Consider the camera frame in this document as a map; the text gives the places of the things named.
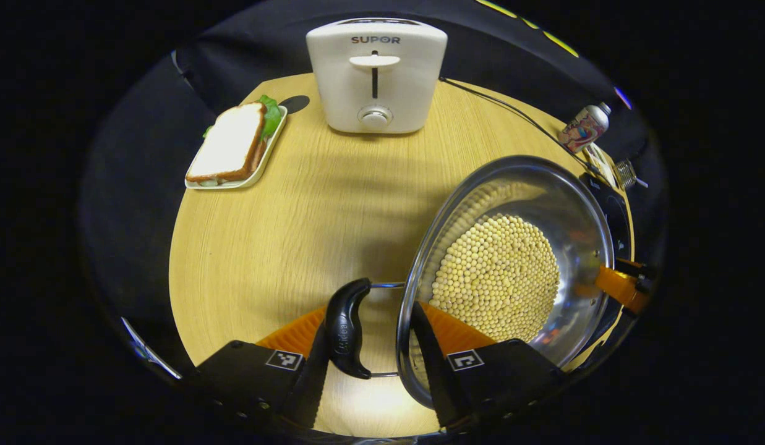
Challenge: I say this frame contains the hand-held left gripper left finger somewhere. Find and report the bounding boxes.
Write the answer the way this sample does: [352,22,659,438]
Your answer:
[184,306,330,433]

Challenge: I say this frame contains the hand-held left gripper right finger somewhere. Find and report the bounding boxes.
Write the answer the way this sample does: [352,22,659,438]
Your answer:
[410,301,565,430]

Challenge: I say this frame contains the black induction cooktop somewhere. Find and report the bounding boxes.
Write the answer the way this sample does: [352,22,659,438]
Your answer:
[565,172,635,371]

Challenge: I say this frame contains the stainless steel pot black handles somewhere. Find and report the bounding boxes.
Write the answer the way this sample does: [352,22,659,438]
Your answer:
[325,155,617,410]

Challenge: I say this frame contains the pile of soybeans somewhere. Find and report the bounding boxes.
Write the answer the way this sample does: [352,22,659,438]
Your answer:
[430,213,560,342]

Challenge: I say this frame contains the silver bottle with colourful label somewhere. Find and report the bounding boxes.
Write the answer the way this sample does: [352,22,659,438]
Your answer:
[557,103,612,155]

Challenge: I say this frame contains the small white rectangular plate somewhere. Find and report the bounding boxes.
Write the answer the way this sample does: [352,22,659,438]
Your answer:
[184,105,288,190]

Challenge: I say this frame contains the sandwich with lettuce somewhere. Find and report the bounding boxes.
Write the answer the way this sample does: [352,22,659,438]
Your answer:
[186,95,283,185]

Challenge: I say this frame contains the white toaster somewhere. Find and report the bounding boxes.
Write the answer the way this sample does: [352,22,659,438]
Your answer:
[306,18,448,134]

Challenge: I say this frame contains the black backdrop cloth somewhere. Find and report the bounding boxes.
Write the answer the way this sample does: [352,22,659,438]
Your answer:
[79,0,652,371]

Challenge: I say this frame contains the metal wire basket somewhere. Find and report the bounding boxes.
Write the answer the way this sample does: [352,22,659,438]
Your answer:
[614,159,638,190]

